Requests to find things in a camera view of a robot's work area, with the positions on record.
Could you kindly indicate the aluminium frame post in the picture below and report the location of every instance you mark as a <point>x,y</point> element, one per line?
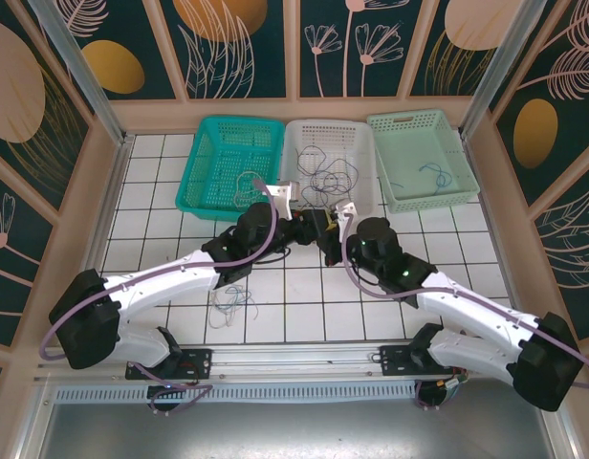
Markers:
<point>500,67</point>
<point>84,76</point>

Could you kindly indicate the white plastic basket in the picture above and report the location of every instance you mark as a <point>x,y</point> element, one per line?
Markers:
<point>333,136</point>

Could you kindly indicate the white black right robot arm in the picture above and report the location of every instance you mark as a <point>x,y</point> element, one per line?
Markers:
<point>476,311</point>

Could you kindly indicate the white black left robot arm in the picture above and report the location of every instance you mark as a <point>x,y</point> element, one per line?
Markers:
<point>156,282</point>

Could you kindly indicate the mint green plastic basket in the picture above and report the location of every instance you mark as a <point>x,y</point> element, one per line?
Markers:
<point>419,143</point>

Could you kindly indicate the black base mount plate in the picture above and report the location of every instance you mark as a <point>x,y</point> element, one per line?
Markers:
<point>395,361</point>
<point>199,363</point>

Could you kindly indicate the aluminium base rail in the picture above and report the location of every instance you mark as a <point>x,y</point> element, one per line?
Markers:
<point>294,361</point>

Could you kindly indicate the teal plastic basket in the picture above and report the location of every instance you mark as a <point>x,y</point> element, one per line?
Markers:
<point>227,143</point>

